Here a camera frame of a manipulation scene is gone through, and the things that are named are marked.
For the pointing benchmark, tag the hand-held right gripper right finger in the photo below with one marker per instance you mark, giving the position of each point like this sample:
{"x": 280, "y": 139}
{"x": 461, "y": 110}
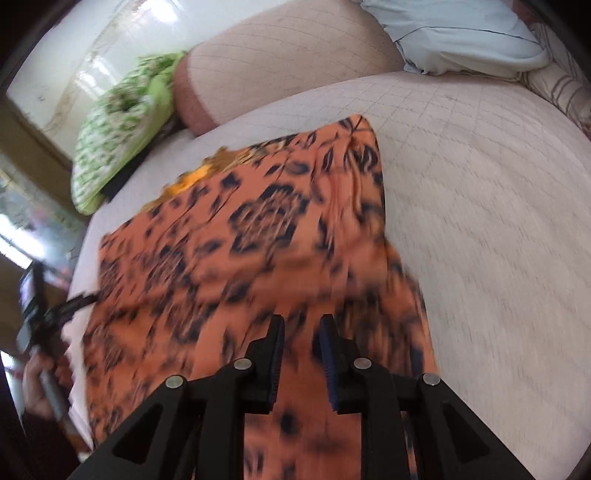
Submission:
{"x": 328, "y": 369}

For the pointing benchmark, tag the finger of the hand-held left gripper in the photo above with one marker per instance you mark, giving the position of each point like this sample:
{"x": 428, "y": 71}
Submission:
{"x": 78, "y": 303}

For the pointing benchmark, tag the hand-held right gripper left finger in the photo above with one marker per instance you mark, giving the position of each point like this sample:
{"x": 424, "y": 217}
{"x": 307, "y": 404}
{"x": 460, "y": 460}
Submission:
{"x": 276, "y": 364}

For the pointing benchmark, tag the orange black floral garment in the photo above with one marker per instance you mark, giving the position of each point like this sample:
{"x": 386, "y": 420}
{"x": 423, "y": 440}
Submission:
{"x": 258, "y": 240}

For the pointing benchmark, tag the person's left hand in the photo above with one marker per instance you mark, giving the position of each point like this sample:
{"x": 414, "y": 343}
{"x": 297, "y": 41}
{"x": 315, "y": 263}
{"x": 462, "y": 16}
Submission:
{"x": 34, "y": 387}

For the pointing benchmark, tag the green patterned pillow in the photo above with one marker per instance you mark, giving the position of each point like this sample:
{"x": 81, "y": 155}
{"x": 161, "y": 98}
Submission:
{"x": 120, "y": 134}

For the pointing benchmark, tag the quilted pink bed cover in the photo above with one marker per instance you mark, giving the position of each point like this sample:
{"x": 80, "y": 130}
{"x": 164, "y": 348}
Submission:
{"x": 485, "y": 221}

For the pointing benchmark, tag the pink quilted pillow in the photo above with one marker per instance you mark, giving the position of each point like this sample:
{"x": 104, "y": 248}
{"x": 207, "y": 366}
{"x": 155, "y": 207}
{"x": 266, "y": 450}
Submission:
{"x": 286, "y": 60}

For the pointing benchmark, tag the light blue pillow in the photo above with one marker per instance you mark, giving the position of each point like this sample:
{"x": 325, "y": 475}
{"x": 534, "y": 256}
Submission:
{"x": 461, "y": 37}

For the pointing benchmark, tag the striped floral bed sheet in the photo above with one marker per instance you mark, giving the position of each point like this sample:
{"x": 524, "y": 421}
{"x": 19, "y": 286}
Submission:
{"x": 563, "y": 87}

